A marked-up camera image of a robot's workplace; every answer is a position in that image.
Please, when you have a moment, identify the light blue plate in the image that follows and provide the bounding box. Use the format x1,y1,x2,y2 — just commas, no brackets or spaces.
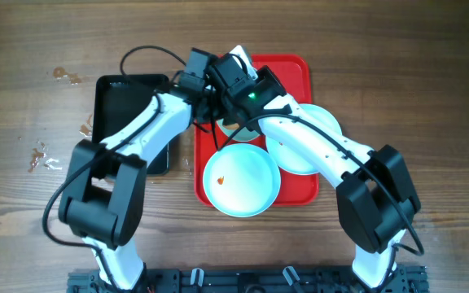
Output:
265,103,343,176
217,119,260,142
202,143,281,217

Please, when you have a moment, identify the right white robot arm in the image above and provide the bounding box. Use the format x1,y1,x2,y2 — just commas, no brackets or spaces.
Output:
205,53,424,291

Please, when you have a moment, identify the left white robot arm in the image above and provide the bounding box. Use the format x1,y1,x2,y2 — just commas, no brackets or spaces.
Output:
44,48,226,292

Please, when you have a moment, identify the red plastic tray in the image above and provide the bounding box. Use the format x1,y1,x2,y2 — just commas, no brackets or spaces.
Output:
194,54,319,207

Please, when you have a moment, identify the black water tray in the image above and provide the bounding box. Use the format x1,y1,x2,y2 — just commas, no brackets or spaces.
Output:
90,73,171,177

